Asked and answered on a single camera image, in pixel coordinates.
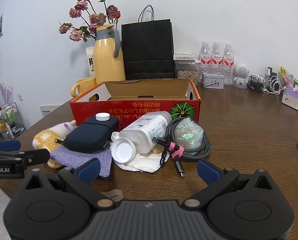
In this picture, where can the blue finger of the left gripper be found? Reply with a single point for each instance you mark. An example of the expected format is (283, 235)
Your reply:
(13, 145)

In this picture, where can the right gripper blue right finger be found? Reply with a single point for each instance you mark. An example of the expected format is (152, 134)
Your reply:
(218, 182)

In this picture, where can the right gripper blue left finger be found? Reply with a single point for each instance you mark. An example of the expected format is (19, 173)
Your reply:
(78, 180)

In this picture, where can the purple knit pouch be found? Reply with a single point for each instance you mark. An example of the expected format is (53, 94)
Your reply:
(74, 159)

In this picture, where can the navy zipper pouch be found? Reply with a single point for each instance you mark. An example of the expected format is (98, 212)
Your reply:
(90, 136)

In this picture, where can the yellow white plush toy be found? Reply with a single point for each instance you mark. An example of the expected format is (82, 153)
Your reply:
(46, 138)

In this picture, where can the iridescent plastic bag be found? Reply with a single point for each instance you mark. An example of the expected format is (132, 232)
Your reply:
(188, 134)

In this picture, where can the small white cap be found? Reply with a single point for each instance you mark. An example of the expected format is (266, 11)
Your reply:
(102, 116)

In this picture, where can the white cotton swab jar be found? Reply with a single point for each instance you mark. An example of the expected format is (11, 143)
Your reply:
(142, 131)

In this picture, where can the large white jar lid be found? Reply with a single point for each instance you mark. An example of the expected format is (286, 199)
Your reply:
(123, 150)

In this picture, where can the metal rack shelf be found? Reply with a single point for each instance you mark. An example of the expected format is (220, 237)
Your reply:
(11, 123)

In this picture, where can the white tissue paper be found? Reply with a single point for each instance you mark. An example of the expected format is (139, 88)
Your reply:
(149, 163)

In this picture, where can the yellow mug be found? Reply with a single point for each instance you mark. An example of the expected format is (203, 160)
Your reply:
(82, 85)

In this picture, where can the red cardboard box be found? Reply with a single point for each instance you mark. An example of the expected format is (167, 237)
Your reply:
(129, 100)

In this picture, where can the white tin box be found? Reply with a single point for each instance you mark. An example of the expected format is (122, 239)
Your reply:
(212, 81)

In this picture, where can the yellow thermos jug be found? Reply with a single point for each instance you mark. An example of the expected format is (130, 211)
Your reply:
(107, 55)

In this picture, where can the purple tissue pack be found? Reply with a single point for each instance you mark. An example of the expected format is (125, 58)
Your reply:
(290, 98)

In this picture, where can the white robot figurine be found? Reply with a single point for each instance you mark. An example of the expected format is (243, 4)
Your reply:
(241, 71)

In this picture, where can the clear seed container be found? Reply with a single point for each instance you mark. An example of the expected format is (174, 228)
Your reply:
(188, 70)

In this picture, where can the water bottle middle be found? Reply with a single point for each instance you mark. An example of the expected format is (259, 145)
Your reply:
(216, 59)

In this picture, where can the water bottle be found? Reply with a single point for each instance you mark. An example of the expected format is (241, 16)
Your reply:
(205, 59)
(228, 63)
(216, 59)

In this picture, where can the water bottle right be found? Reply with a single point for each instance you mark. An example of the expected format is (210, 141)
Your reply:
(228, 63)

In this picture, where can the white milk carton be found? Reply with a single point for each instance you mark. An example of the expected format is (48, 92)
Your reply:
(89, 52)

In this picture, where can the colourful snack packet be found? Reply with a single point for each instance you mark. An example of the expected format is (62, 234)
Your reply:
(288, 79)

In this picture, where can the water bottle left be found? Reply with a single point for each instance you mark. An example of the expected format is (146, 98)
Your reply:
(205, 59)

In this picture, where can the small white box on container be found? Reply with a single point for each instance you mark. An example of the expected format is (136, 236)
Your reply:
(184, 57)

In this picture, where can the black paper bag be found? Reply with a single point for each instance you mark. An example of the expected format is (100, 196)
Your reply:
(148, 48)

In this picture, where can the dried pink rose bouquet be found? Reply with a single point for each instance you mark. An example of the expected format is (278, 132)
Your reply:
(84, 10)

